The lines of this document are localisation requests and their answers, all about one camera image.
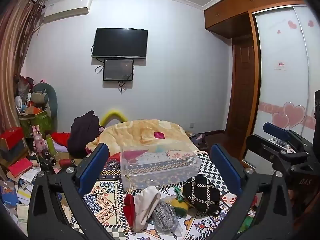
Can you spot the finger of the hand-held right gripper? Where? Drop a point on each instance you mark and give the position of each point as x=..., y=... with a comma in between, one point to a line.
x=275, y=129
x=270, y=148

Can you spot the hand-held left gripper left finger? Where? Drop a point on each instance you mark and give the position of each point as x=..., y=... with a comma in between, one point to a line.
x=93, y=165

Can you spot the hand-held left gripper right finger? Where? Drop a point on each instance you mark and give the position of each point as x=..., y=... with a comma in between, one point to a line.
x=225, y=165

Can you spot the green striped cloth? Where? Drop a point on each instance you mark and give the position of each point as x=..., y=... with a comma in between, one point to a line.
x=178, y=192

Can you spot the red fabric piece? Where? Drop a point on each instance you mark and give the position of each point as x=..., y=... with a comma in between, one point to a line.
x=128, y=208

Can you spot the yellow and green sponge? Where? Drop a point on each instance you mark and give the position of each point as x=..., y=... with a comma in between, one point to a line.
x=178, y=203

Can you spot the clear plastic storage box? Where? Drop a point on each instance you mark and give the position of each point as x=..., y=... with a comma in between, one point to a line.
x=160, y=165

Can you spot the white cloth pouch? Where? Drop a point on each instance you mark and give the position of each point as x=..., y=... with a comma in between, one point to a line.
x=147, y=205

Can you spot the grey knitted cloth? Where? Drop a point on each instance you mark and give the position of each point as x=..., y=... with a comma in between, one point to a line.
x=163, y=216

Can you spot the black white checkered cloth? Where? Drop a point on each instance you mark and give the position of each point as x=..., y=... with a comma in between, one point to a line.
x=212, y=172

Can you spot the red cylinder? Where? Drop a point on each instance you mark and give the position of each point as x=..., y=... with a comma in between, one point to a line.
x=67, y=162

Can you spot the dark purple backpack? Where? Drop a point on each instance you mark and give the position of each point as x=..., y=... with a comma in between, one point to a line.
x=83, y=135

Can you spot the colourful patterned bed sheet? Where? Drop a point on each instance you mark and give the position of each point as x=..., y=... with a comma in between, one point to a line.
x=107, y=197

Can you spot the dark purple bundle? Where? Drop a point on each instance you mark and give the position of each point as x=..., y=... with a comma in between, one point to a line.
x=198, y=140

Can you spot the red cloth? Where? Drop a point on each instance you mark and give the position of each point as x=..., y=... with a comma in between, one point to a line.
x=62, y=137

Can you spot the black flashlight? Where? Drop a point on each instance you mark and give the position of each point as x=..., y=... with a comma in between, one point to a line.
x=48, y=157

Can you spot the green bottle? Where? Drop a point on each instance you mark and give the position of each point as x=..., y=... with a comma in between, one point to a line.
x=51, y=146

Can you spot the brown wooden door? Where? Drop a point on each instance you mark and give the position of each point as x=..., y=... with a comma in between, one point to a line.
x=243, y=87

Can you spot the yellow foam tube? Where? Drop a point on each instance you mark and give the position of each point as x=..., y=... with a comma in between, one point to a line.
x=113, y=115

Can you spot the beige fleece blanket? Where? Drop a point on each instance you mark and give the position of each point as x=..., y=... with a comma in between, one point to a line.
x=142, y=132

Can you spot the pink rabbit toy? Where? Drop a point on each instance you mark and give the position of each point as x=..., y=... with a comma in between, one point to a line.
x=38, y=140

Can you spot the white sticker with red print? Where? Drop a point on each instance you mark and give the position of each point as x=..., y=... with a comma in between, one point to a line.
x=281, y=65

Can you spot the green cardboard box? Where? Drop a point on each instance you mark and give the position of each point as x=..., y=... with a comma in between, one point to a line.
x=37, y=122

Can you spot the red book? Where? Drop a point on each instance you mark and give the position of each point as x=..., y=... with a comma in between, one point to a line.
x=20, y=167

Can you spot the wooden wardrobe with heart doors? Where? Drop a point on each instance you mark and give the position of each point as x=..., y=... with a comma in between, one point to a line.
x=275, y=55

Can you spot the pile of papers and books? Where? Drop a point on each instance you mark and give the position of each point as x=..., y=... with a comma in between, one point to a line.
x=15, y=187

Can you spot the grey neck pillow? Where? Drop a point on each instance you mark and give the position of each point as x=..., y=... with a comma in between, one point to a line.
x=48, y=92

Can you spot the red box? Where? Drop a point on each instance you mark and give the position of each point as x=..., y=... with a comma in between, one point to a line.
x=11, y=137

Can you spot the brown striped curtain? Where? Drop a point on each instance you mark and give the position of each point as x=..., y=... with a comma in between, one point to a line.
x=15, y=55

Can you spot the white air conditioner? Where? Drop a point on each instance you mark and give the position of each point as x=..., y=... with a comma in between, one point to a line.
x=67, y=8

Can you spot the small black wall monitor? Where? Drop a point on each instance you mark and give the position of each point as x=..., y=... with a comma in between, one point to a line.
x=118, y=69

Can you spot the black wall television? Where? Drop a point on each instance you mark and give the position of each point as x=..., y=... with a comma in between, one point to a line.
x=120, y=42

